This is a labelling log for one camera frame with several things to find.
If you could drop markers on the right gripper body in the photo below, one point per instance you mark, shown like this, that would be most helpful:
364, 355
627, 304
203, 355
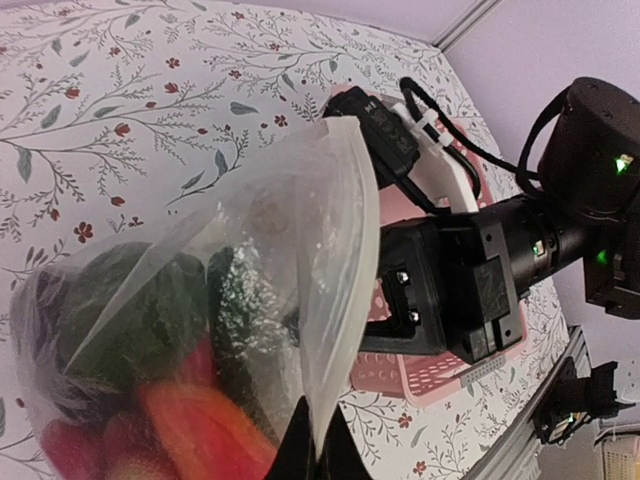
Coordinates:
479, 264

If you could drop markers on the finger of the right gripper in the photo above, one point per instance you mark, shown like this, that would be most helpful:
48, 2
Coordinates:
413, 325

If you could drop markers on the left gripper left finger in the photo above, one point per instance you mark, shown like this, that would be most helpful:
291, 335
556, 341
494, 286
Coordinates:
295, 458

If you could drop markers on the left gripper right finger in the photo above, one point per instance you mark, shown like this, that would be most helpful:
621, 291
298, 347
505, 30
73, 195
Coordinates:
340, 458

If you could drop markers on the red orange fake pepper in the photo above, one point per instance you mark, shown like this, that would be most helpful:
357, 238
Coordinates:
205, 434

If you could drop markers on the clear zip top bag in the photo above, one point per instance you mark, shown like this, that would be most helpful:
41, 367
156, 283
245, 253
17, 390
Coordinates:
309, 209

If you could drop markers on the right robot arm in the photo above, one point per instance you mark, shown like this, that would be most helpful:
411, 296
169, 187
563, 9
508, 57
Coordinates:
585, 206

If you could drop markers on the red fake strawberries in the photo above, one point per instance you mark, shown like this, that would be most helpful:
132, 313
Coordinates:
84, 452

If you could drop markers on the green fake vegetable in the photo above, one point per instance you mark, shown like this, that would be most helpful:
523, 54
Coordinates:
214, 322

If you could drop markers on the pink plastic basket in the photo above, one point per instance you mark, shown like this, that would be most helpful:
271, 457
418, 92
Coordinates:
421, 380

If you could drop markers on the floral table mat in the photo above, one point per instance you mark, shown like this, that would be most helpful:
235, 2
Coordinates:
114, 113

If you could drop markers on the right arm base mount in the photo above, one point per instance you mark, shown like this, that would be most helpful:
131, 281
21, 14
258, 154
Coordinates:
572, 402

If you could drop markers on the aluminium front rail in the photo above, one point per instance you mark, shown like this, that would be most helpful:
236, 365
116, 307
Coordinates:
514, 454

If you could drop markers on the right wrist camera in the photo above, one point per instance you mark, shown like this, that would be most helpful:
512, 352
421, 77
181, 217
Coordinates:
410, 154

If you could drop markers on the white wire basket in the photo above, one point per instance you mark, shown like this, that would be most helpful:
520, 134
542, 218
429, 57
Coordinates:
621, 458

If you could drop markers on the right aluminium frame post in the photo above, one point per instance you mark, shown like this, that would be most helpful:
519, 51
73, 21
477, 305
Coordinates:
464, 24

